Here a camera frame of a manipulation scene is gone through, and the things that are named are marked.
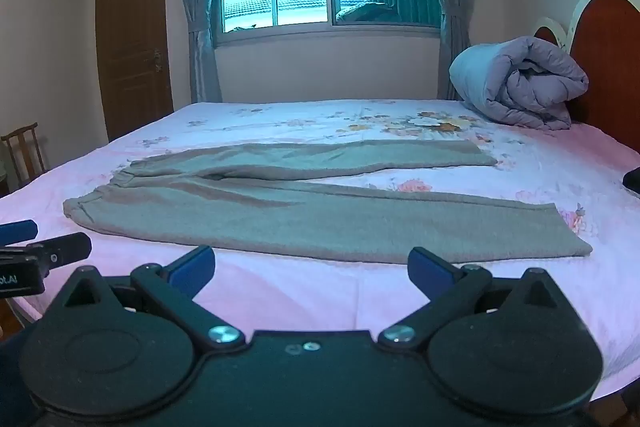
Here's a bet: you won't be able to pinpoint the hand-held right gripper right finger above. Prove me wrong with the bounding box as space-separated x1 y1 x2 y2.
376 246 572 352

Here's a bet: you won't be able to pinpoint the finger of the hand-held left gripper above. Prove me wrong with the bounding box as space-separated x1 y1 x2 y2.
0 219 39 249
25 232 93 269

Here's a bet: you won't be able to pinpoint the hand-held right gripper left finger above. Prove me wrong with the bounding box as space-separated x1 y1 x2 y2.
52 245 247 349

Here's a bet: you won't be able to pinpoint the grey pants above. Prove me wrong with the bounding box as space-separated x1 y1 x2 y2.
62 139 594 265

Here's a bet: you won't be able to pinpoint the wooden chair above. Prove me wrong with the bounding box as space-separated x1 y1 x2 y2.
0 122 48 195

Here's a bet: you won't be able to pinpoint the bed with floral pink sheet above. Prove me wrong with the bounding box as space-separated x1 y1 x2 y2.
0 99 640 403

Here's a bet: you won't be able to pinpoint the rolled lilac quilt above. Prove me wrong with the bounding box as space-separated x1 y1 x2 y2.
448 36 590 131

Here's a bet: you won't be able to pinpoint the brown wooden door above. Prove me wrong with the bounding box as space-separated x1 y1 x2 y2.
95 0 175 142

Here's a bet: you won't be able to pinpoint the dark object at bed edge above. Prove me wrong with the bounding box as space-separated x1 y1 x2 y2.
621 166 640 196

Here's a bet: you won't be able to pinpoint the bundle on window sill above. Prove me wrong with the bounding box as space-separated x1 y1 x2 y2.
336 1 401 24

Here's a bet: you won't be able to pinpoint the wooden headboard with white trim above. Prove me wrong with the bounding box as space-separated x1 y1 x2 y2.
530 0 640 158

